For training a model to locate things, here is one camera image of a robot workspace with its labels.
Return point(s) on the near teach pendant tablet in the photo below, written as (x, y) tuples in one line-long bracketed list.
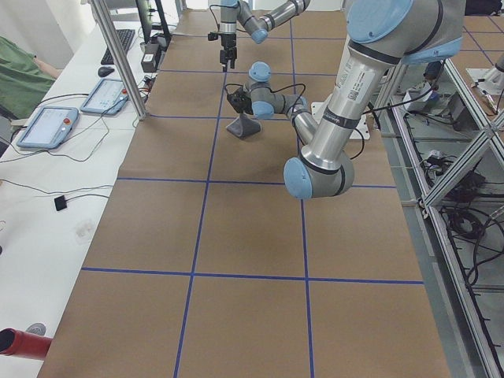
[(49, 128)]

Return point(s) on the small black square pad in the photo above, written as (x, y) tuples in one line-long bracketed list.
[(60, 203)]

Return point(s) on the aluminium frame post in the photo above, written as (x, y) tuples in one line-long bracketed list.
[(109, 33)]

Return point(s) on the red cylinder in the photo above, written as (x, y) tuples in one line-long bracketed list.
[(16, 343)]

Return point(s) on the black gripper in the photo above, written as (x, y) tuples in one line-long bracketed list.
[(242, 111), (227, 42)]

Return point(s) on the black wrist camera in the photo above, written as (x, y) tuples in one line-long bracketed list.
[(212, 36)]

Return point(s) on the black box with label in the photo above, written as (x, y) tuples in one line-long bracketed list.
[(151, 57)]

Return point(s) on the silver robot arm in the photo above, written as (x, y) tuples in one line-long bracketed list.
[(382, 34), (258, 28)]

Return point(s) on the pink and grey towel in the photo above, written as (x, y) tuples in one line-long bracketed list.
[(242, 127)]

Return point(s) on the black computer mouse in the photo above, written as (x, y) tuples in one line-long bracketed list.
[(104, 71)]

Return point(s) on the teach pendant tablet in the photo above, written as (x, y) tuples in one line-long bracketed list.
[(49, 128), (107, 98)]

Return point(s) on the black computer monitor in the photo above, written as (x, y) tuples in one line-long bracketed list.
[(151, 18)]

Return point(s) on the far teach pendant tablet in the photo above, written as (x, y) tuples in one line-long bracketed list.
[(107, 98)]

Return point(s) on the person in green shirt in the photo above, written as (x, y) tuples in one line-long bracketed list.
[(25, 80)]

